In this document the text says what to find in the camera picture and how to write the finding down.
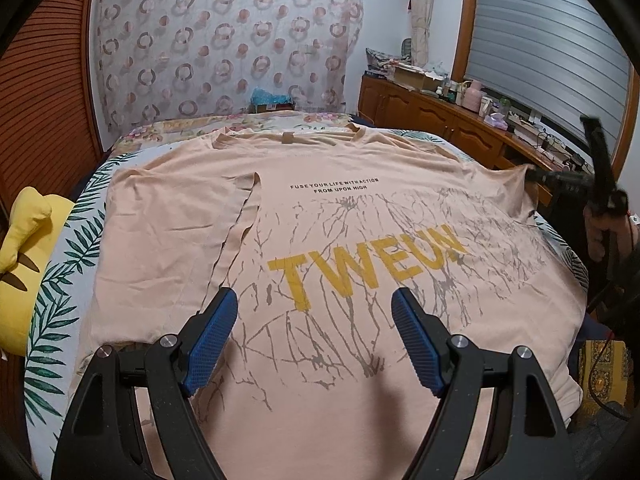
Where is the cream lace curtain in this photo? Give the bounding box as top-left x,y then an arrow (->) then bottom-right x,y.
400,0 -> 436,68

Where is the ring patterned wall cloth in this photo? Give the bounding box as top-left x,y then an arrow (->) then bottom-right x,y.
92,0 -> 363,136

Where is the pink bottle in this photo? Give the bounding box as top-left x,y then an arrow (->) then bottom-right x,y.
464,80 -> 485,110

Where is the blue plastic bag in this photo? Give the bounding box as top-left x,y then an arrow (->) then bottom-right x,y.
250,86 -> 296,113

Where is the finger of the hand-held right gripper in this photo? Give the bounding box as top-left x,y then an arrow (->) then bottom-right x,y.
525,167 -> 596,188

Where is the cardboard box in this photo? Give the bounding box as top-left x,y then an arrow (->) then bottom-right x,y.
392,64 -> 441,92

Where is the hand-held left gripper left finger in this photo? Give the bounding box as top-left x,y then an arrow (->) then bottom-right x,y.
52,287 -> 238,480

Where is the grey window blind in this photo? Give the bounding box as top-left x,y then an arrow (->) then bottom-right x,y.
467,0 -> 636,111

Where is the yellow plush toy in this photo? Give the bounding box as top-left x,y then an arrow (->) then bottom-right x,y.
0,186 -> 76,356

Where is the peach printed t-shirt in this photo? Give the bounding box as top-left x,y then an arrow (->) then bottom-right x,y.
87,122 -> 588,480

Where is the wooden cabinet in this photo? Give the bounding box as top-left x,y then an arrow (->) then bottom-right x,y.
357,75 -> 591,211

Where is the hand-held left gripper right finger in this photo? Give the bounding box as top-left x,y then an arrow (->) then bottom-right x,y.
391,289 -> 581,480

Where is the leaf print blanket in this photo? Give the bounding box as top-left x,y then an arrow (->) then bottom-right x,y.
24,125 -> 591,480

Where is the person's right hand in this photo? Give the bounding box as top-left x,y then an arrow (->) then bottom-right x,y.
584,195 -> 640,267

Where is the yellow patterned cloth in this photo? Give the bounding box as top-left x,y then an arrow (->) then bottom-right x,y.
580,340 -> 631,411

